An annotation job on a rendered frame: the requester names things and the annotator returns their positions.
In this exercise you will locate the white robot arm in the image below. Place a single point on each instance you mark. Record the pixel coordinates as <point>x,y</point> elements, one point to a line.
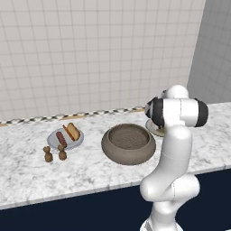
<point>173,168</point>

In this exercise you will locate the brown ceramic bowl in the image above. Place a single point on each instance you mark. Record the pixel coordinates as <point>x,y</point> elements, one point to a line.
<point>128,143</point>

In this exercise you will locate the hot dog bun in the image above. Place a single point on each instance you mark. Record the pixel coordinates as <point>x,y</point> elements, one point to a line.
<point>72,131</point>

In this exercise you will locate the grey plate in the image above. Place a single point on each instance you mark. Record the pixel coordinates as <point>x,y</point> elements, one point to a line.
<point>66,140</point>

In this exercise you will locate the brown sausage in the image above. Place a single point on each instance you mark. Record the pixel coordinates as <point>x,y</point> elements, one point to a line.
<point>61,139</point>

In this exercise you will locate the brown wooden shaker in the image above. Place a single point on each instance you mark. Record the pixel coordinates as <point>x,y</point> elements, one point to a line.
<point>48,154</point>
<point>62,152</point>

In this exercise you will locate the dark blue counter cabinet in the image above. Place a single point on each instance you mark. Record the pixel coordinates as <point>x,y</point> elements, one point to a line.
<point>90,210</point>

